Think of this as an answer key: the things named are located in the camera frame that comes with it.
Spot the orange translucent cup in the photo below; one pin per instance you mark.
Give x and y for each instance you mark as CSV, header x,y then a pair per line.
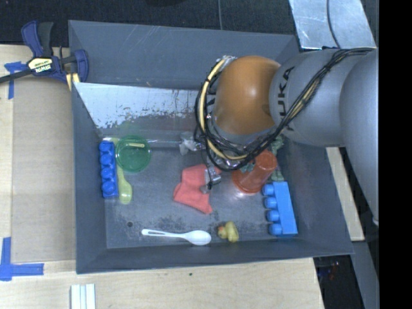
x,y
256,174

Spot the dark green mottled toy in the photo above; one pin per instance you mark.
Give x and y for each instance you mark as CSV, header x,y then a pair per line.
x,y
277,145

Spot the green translucent cup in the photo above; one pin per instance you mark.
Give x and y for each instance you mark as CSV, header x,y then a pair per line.
x,y
133,156

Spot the dark blue toy block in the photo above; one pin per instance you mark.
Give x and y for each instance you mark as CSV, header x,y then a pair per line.
x,y
107,169

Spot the orange-red cloth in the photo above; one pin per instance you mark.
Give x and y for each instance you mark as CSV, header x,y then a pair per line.
x,y
191,188

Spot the grey metal bin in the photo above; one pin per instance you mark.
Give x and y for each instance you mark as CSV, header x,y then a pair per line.
x,y
161,56

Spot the clear crumpled plastic piece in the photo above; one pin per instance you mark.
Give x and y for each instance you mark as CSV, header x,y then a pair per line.
x,y
186,143

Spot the light blue toy block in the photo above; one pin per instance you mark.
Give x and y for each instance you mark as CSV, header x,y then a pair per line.
x,y
284,208

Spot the yellow-green plastic spoon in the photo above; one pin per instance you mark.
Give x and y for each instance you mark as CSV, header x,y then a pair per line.
x,y
125,193

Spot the white plastic spoon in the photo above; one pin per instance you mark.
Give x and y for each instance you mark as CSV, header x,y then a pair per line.
x,y
198,237

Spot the yellow rubber duck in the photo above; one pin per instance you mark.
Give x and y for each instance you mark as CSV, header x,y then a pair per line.
x,y
230,232

